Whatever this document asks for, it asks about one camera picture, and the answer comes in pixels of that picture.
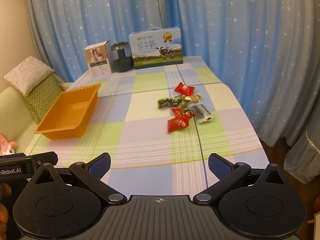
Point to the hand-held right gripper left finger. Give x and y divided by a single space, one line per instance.
100 165

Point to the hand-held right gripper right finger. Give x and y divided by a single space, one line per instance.
218 166

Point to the clear packet with dark snack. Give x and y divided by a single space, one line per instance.
201 112

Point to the large red snack packet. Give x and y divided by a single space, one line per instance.
178 124

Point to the small red candy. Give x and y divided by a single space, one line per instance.
188 115
177 111

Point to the orange plastic tray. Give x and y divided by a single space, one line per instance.
67 115

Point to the small yellow candy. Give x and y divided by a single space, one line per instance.
196 97

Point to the green snack bar packet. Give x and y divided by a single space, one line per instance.
171 102

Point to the red candy packet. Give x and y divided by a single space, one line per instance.
184 88

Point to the person's left hand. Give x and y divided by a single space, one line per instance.
3 212

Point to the pink plush toy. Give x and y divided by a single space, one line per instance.
6 146

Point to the light green sofa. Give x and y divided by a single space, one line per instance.
12 110

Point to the green zigzag cushion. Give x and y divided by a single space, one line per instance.
30 110
46 95

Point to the blue lace-trimmed cloth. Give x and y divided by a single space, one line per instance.
303 157

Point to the beige cushion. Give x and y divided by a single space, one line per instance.
27 73

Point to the white product box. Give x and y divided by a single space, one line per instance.
98 60

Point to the dark green humidifier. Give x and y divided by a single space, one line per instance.
121 58

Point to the light wooden stand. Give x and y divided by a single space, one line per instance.
317 226

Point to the blue star curtain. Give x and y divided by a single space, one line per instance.
87 12
250 42

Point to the milk carton box with cow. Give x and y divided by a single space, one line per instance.
156 48

